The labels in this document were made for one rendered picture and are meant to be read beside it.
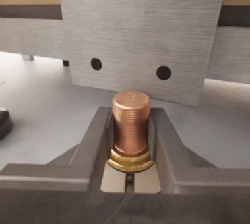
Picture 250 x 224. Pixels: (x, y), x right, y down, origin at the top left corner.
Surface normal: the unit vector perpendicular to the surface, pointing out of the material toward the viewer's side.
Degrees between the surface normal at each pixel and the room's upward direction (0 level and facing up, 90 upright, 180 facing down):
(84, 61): 90
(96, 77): 90
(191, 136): 180
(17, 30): 90
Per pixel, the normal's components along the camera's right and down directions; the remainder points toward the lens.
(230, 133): 0.00, -0.88
